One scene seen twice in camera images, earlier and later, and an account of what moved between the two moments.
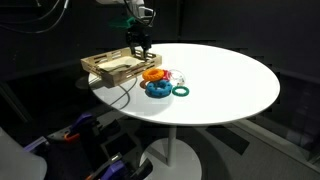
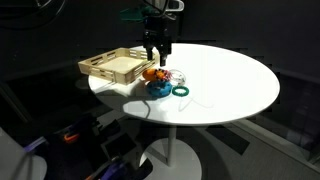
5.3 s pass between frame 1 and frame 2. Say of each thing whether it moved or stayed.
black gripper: moved
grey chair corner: stayed
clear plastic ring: stayed
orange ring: stayed
